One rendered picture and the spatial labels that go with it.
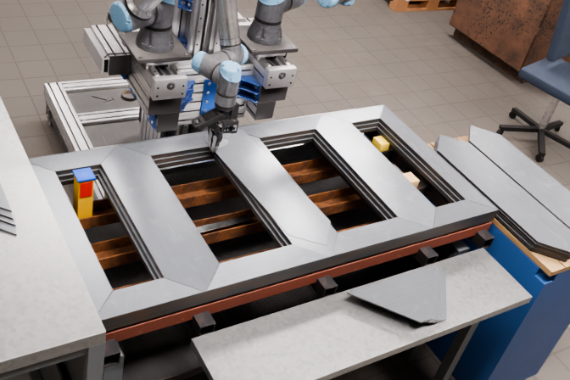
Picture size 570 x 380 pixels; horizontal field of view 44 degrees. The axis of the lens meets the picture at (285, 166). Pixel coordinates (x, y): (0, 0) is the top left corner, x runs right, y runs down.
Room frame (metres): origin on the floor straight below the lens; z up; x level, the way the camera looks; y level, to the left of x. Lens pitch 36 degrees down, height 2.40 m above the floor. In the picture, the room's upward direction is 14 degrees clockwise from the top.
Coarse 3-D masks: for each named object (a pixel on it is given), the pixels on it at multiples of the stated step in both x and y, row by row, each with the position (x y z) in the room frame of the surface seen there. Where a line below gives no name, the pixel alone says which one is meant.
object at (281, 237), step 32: (384, 128) 2.61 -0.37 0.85; (160, 160) 2.02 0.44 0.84; (192, 160) 2.09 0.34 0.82; (416, 160) 2.43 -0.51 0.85; (448, 192) 2.27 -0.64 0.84; (128, 224) 1.66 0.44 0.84; (448, 224) 2.04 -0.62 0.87; (96, 256) 1.50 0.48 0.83; (352, 256) 1.78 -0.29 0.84; (224, 288) 1.48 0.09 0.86; (128, 320) 1.29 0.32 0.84
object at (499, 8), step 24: (480, 0) 5.62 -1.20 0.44; (504, 0) 5.45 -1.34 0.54; (528, 0) 5.30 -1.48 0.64; (552, 0) 5.17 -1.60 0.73; (456, 24) 5.72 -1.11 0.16; (480, 24) 5.55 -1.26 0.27; (504, 24) 5.39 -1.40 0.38; (528, 24) 5.23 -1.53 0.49; (552, 24) 5.25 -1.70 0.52; (480, 48) 5.61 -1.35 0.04; (504, 48) 5.32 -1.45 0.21; (528, 48) 5.17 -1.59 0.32
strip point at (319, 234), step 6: (330, 222) 1.88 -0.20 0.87; (312, 228) 1.83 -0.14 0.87; (318, 228) 1.84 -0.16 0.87; (324, 228) 1.84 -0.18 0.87; (294, 234) 1.78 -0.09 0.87; (300, 234) 1.78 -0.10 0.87; (306, 234) 1.79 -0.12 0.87; (312, 234) 1.80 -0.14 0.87; (318, 234) 1.81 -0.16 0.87; (324, 234) 1.81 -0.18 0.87; (312, 240) 1.77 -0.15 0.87; (318, 240) 1.78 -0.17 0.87; (324, 240) 1.78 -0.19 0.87
